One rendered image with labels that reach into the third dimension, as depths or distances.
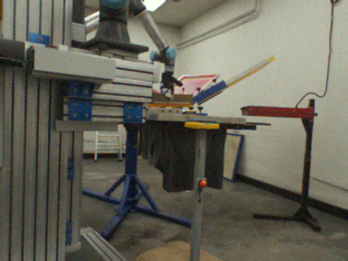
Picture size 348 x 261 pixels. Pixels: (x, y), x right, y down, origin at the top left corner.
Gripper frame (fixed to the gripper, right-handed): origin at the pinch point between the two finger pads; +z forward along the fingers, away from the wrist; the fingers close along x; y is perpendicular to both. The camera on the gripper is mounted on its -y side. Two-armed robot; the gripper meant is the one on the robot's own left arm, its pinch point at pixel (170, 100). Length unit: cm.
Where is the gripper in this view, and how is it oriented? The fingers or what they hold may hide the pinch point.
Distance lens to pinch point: 215.7
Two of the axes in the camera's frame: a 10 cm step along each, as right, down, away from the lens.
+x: 4.1, 0.7, -9.1
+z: -0.5, 10.0, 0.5
